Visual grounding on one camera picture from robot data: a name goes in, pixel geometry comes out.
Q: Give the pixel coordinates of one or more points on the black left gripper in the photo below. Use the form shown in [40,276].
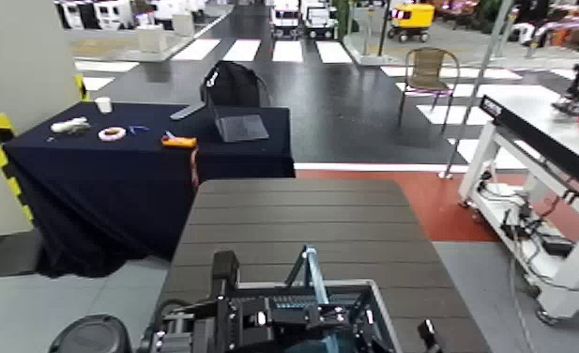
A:
[205,330]

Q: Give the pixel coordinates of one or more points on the black right gripper wide finger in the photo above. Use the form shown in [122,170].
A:
[429,337]

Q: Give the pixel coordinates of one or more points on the blue-grey plastic crate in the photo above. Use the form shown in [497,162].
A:
[380,308]

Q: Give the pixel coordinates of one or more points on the black power adapter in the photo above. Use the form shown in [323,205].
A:
[557,245]

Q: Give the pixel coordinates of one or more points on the black laptop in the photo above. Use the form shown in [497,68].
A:
[242,128]

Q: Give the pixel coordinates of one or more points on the grey flat bar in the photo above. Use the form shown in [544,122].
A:
[186,112]

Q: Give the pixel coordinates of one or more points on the dark blue tablecloth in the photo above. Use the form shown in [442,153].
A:
[97,187]

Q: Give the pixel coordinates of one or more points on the blue pen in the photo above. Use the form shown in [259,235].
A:
[138,129]

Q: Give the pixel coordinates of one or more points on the black backpack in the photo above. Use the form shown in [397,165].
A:
[232,84]

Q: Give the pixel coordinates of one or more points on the white tape roll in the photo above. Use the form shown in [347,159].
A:
[106,136]

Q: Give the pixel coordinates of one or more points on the white paper cup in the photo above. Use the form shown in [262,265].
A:
[104,104]

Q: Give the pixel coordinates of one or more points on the white equipment bench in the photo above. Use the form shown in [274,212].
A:
[530,106]

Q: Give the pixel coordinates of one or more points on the grey metal pole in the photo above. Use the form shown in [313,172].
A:
[476,84]

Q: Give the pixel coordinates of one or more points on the white crumpled object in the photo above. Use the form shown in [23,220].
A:
[70,125]

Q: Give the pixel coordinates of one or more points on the brown wicker metal chair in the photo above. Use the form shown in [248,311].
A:
[427,69]

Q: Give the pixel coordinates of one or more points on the white delivery vehicle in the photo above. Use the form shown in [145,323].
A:
[285,18]
[320,18]

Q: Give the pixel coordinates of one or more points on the small yellow-black hazard guard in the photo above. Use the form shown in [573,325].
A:
[80,86]

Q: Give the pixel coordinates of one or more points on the white square block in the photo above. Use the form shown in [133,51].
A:
[183,24]
[151,38]

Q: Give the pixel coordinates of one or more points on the green plant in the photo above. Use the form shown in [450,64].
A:
[342,17]

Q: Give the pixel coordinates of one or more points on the thin black pole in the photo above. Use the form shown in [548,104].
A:
[384,27]

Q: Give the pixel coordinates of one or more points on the yellow small vehicle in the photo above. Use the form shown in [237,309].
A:
[412,17]

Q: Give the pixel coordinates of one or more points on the row of white machines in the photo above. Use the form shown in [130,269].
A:
[106,14]

